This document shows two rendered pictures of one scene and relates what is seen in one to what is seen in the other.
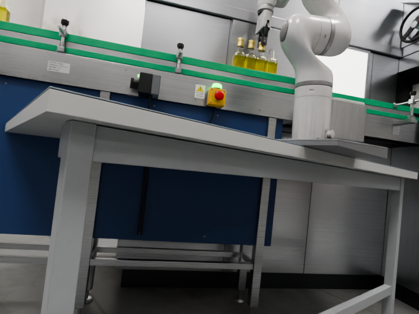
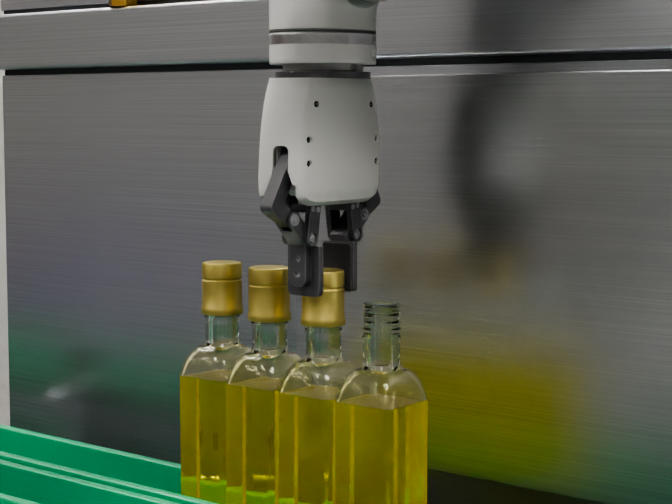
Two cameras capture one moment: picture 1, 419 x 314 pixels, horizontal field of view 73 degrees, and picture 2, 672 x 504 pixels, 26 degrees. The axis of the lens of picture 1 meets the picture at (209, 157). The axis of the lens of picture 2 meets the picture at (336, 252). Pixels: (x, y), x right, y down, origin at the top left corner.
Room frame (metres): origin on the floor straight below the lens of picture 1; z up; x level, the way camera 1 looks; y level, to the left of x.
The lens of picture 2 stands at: (0.75, -1.13, 1.46)
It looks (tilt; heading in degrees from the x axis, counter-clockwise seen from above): 6 degrees down; 53
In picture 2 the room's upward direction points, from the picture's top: straight up
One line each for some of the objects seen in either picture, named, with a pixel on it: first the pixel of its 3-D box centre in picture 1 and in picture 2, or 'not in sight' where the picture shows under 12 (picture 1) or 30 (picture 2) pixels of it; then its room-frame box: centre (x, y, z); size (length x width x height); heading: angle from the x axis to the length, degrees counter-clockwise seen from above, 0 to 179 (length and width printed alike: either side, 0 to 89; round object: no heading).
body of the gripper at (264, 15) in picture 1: (264, 22); (322, 132); (1.44, -0.21, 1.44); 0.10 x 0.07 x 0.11; 13
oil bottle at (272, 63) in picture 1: (269, 78); (380, 499); (1.45, -0.26, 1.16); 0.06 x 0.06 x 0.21; 14
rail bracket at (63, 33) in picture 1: (61, 34); not in sight; (1.08, 0.62, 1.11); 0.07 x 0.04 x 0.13; 13
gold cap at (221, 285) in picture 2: (240, 43); (222, 287); (1.42, -0.10, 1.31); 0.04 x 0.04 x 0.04
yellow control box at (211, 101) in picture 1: (216, 98); not in sight; (1.20, 0.00, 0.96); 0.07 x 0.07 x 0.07; 13
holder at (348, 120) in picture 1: (327, 124); not in sight; (1.31, -0.53, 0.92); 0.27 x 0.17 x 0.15; 13
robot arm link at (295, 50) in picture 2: (265, 10); (324, 53); (1.44, -0.21, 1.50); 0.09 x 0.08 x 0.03; 13
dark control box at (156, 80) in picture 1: (148, 86); not in sight; (1.13, 0.27, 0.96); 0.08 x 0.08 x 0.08; 13
